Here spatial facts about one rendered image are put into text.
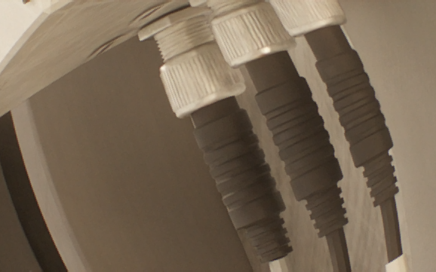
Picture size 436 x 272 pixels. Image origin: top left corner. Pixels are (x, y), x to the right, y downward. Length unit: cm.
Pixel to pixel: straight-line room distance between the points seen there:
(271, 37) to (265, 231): 5
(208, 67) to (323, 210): 5
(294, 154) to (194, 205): 14
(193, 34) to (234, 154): 3
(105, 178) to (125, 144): 1
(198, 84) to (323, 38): 7
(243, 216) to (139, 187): 10
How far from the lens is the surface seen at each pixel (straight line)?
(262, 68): 63
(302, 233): 74
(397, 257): 60
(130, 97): 77
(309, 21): 59
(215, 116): 66
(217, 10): 63
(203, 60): 66
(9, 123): 163
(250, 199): 66
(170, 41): 66
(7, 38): 53
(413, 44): 63
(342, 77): 60
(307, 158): 63
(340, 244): 63
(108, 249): 76
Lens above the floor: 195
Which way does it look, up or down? 41 degrees down
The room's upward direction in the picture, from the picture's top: 2 degrees counter-clockwise
